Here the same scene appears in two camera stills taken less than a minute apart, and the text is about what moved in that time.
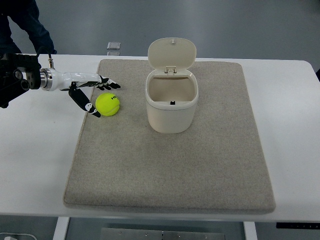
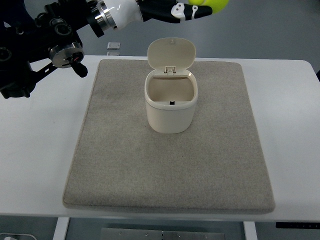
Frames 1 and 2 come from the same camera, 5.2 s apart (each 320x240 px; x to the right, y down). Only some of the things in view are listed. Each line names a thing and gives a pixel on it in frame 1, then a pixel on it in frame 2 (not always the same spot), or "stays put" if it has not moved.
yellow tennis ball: (107, 104) -> (217, 6)
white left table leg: (61, 228) stays put
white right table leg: (250, 230) stays put
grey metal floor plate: (117, 234) stays put
